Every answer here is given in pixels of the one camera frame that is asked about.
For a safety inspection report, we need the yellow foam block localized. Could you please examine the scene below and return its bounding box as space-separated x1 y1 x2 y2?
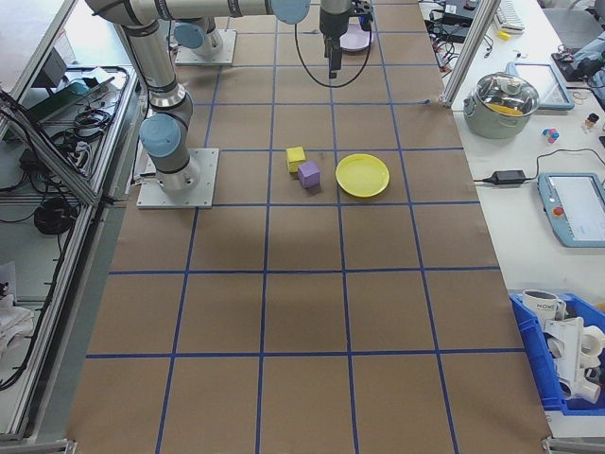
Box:
285 146 307 174

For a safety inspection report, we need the purple foam block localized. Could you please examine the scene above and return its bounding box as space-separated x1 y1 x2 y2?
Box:
297 160 323 191

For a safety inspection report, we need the glass pot lid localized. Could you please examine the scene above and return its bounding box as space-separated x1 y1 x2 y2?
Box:
475 72 541 118

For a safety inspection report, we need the coiled black cable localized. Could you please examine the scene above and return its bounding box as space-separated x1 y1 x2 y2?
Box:
33 197 77 236

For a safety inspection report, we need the white keyboard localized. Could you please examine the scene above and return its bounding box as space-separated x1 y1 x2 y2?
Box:
493 0 527 35

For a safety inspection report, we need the aluminium extrusion post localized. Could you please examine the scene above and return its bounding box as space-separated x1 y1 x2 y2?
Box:
440 0 503 109

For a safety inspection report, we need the white square base plate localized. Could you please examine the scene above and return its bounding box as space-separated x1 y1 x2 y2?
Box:
174 29 237 66
135 148 221 209

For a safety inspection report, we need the teach pendant with red button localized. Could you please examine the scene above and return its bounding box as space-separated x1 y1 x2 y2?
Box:
536 171 605 248

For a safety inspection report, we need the blue grey jacket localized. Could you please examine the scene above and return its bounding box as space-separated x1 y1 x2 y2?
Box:
569 37 605 96

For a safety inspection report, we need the dark grey chair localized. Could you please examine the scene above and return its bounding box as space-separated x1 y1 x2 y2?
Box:
541 0 605 52

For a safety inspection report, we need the white mug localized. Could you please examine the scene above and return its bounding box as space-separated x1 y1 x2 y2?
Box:
521 288 567 323

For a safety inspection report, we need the blue plastic bin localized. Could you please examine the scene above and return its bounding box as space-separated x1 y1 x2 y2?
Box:
509 291 605 416

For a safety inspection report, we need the white cloth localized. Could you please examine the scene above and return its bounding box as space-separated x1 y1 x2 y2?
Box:
0 262 35 361

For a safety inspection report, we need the small black electronics box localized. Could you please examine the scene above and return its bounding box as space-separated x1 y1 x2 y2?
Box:
441 24 470 43

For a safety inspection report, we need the green board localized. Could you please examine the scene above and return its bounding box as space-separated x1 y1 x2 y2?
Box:
26 79 91 117

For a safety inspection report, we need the black power adapter with cable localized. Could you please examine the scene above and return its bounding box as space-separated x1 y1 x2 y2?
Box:
474 148 605 186

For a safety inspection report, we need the grey cooking pot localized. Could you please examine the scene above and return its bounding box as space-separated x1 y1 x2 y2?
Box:
462 72 541 140

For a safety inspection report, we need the black cable bundle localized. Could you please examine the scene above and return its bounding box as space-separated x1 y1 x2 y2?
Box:
49 107 103 165

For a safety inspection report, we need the white pipe fitting assembly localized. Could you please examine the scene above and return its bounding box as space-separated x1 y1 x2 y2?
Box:
543 315 605 403

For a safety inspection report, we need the yellow plate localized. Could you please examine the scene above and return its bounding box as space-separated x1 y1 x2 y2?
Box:
335 153 391 200

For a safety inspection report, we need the black electronics box with label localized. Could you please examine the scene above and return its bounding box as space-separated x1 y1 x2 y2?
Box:
441 0 475 26

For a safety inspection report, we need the purple plate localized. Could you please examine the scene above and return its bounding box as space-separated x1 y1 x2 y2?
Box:
339 23 377 53

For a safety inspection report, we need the V-shaped metal bar frame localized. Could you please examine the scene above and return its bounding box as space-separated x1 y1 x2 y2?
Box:
0 0 143 444

